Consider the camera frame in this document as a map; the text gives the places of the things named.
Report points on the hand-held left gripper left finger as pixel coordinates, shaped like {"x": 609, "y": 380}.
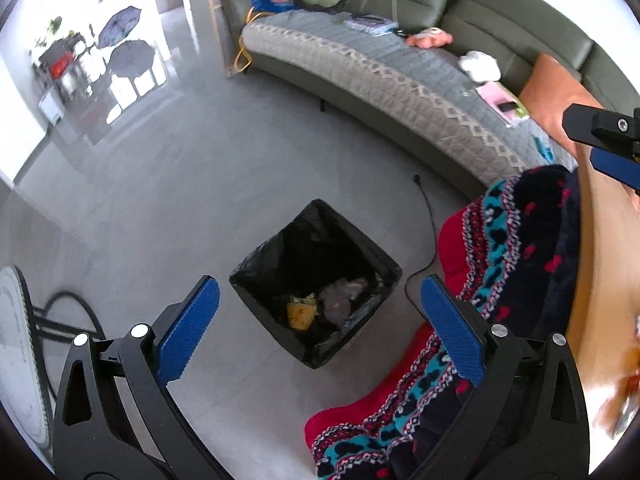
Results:
{"x": 187, "y": 330}

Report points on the orange pillow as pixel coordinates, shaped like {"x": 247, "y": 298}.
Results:
{"x": 555, "y": 95}

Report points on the patterned knit blanket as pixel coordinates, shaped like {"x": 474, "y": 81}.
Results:
{"x": 525, "y": 240}

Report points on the dark open umbrella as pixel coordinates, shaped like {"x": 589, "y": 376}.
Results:
{"x": 131, "y": 59}
{"x": 120, "y": 25}

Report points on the pink book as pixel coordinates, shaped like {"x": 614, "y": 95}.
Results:
{"x": 495, "y": 95}

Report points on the clear plastic packet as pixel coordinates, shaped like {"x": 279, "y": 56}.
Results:
{"x": 370, "y": 24}

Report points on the grey quilted blanket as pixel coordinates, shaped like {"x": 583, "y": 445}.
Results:
{"x": 375, "y": 70}

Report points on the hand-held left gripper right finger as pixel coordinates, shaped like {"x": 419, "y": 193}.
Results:
{"x": 452, "y": 330}

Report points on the grey-green sofa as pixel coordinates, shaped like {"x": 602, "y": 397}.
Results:
{"x": 500, "y": 0}

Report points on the grey crumpled plastic bag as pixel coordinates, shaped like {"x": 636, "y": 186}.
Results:
{"x": 342, "y": 300}

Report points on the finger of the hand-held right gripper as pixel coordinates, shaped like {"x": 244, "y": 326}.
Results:
{"x": 617, "y": 162}

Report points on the white plush toy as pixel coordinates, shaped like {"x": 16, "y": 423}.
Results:
{"x": 479, "y": 66}

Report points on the red object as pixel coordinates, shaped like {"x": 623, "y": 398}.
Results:
{"x": 61, "y": 66}

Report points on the yellow wrapper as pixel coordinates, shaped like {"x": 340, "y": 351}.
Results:
{"x": 300, "y": 312}

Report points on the black bin with bag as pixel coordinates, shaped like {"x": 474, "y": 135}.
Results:
{"x": 310, "y": 245}

